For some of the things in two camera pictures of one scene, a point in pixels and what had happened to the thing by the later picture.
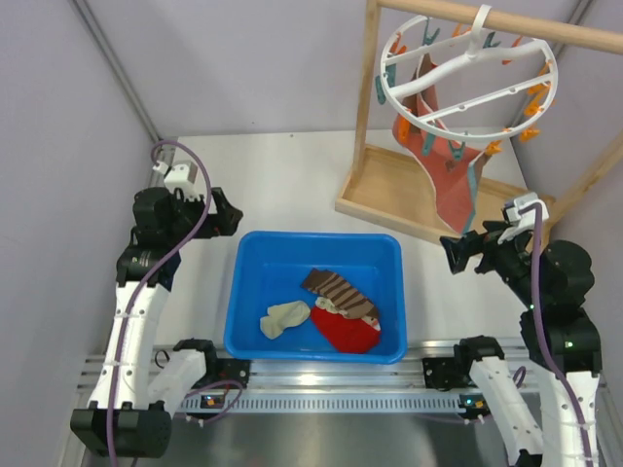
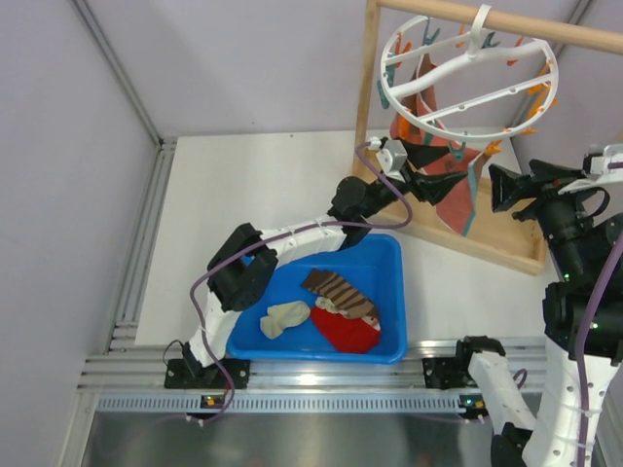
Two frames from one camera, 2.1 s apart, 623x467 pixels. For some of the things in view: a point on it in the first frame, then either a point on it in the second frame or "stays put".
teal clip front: x=457 y=152 stays put
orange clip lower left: x=403 y=130 stays put
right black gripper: x=458 y=249 → x=543 y=178
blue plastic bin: x=267 y=270 stays put
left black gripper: x=224 y=222 → x=431 y=188
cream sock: x=281 y=316 stays put
